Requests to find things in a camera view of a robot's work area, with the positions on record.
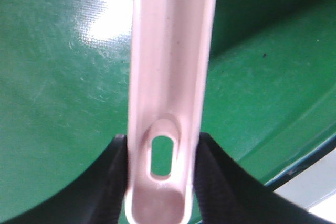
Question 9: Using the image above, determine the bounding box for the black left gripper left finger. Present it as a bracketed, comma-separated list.
[7, 134, 128, 223]

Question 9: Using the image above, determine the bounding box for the white outer conveyor rim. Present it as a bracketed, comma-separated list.
[266, 135, 335, 210]

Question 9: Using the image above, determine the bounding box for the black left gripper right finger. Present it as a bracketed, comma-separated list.
[194, 132, 328, 223]

